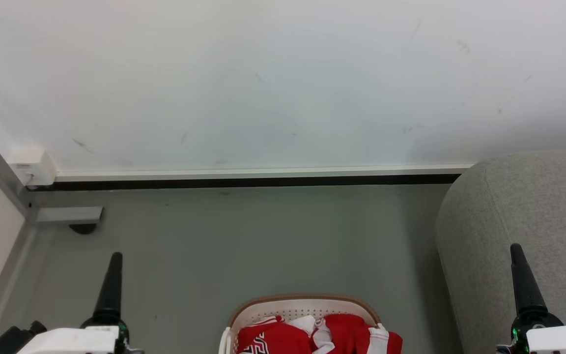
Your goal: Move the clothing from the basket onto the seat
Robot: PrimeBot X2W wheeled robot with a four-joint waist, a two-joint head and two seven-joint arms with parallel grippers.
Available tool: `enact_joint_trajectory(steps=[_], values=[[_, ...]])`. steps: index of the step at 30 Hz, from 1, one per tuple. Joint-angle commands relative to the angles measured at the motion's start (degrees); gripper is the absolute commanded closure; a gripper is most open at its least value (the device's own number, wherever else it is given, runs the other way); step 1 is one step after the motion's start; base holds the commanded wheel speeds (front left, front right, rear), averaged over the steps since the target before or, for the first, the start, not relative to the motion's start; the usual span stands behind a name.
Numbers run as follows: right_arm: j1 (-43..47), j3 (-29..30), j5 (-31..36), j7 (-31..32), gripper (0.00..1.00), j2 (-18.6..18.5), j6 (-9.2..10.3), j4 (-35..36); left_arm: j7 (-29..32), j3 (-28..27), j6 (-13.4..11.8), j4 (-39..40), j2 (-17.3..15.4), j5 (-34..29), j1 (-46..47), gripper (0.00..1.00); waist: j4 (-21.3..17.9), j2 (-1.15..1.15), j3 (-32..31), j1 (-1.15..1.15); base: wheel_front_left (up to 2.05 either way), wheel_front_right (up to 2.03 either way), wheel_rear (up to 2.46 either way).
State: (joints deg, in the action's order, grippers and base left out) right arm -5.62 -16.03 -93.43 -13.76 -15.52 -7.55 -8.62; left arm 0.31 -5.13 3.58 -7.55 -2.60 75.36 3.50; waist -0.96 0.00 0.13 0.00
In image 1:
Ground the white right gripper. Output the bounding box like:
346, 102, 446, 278
497, 243, 566, 354

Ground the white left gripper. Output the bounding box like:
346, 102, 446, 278
17, 252, 132, 354

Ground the red white sports jersey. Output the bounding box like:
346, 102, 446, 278
236, 314, 404, 354

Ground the grey fabric sofa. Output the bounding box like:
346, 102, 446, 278
435, 150, 566, 354

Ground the white laundry basket brown rim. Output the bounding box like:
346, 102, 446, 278
219, 294, 387, 354

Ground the white black baseboard strip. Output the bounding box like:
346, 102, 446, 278
28, 164, 475, 192

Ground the grey metal foot bracket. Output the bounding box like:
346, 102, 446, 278
35, 206, 104, 225

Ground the white wall junction box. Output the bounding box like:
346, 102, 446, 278
8, 149, 58, 188

